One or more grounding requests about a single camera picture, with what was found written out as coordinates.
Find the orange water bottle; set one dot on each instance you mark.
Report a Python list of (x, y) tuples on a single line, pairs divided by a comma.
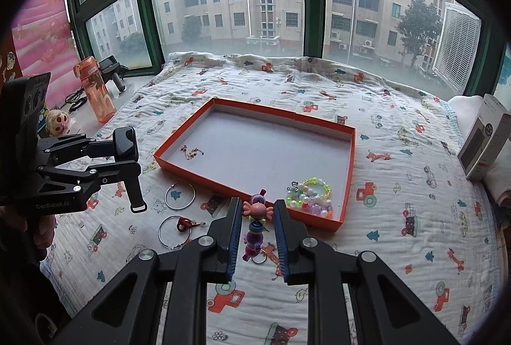
[(98, 93)]

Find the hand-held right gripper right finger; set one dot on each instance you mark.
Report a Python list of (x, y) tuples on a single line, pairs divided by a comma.
[(281, 245)]

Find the person's left hand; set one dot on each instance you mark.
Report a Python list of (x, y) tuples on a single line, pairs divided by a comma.
[(43, 235)]

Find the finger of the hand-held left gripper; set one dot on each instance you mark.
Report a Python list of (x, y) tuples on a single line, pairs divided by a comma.
[(103, 175), (76, 147)]

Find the pink printed curtain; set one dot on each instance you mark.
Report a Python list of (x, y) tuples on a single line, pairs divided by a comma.
[(44, 34)]

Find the black smart band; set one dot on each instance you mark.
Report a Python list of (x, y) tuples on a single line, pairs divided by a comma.
[(125, 143)]

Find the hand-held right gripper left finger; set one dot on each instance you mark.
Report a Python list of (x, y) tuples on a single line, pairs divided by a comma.
[(235, 245)]

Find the red beaded charm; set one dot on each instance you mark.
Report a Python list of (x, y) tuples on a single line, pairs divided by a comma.
[(184, 224)]

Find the cartoon printed blanket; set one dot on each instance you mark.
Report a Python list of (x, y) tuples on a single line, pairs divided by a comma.
[(399, 169)]

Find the white skull toy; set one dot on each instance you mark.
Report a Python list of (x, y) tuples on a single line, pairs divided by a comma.
[(57, 122)]

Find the black handheld device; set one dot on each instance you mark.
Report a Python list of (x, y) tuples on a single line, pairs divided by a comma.
[(109, 67)]

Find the grey product box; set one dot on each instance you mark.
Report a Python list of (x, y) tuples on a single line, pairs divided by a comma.
[(485, 141)]

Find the green window frame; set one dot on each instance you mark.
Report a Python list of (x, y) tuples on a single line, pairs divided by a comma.
[(313, 2)]

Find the white louvred cover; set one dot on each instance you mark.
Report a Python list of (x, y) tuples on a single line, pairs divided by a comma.
[(457, 45)]

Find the silver hoop earring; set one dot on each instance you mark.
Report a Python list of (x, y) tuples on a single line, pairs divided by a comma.
[(159, 233), (180, 197)]

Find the orange shallow tray box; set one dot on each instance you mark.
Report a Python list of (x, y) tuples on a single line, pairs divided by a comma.
[(259, 145)]

